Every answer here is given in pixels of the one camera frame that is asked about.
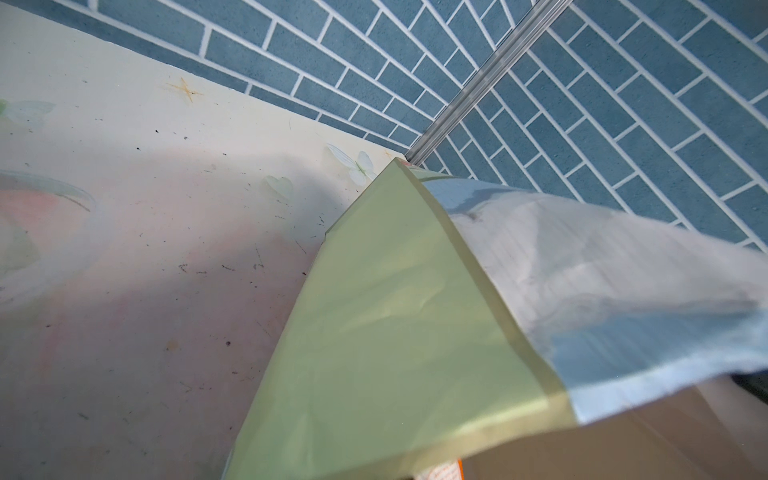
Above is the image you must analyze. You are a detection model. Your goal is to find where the floral paper gift bag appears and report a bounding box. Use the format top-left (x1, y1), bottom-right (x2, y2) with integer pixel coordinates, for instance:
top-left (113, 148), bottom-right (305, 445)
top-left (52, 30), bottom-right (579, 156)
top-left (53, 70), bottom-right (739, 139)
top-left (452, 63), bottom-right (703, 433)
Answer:
top-left (224, 160), bottom-right (767, 479)

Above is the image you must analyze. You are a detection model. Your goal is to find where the aluminium corner post right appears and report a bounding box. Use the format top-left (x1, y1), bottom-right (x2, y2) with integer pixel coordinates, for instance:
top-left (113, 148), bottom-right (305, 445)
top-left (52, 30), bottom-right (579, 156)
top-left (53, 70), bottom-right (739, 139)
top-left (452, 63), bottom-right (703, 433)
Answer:
top-left (405, 0), bottom-right (573, 166)

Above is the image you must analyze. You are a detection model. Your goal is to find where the orange clear snack bag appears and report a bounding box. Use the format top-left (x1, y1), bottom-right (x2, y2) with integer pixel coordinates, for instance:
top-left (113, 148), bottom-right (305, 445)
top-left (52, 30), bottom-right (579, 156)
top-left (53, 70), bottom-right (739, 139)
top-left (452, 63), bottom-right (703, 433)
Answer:
top-left (413, 460), bottom-right (464, 480)

